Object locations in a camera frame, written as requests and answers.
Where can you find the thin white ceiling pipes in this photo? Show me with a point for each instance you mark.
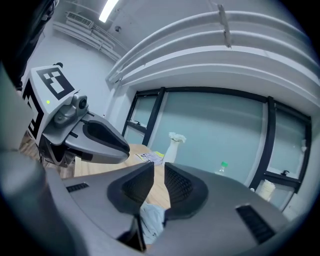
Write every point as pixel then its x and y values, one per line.
pixel 95 42

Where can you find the black framed frosted window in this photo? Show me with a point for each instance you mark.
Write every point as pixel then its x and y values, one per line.
pixel 212 130

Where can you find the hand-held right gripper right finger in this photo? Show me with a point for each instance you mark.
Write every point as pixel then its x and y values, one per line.
pixel 220 200

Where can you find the large white ceiling pipes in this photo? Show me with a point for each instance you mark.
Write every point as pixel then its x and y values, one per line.
pixel 190 45

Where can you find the white air vent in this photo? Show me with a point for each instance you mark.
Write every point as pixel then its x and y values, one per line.
pixel 79 19

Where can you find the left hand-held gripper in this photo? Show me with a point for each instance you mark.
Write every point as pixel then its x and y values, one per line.
pixel 50 110

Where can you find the white flowers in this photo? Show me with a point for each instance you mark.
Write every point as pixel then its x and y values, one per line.
pixel 177 137

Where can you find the ceiling strip light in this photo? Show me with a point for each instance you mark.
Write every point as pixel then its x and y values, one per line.
pixel 108 10

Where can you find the light blue umbrella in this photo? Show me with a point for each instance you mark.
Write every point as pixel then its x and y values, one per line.
pixel 151 222

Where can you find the printed booklet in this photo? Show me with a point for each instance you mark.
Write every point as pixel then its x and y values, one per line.
pixel 150 157

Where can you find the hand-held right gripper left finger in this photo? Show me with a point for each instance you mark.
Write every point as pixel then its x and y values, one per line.
pixel 100 200

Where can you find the metal pipe bracket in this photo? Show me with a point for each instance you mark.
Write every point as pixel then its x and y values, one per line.
pixel 225 25

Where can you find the white paper roll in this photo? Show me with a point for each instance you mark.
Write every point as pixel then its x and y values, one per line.
pixel 266 188

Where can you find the green capped plastic bottle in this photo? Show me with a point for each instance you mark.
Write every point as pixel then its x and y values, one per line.
pixel 221 168

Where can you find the ceiling smoke detector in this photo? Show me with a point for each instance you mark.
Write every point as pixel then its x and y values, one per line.
pixel 117 28

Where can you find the white vase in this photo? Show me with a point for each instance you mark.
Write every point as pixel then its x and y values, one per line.
pixel 171 153

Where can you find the wooden table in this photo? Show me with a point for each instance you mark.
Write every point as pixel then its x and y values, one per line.
pixel 158 190

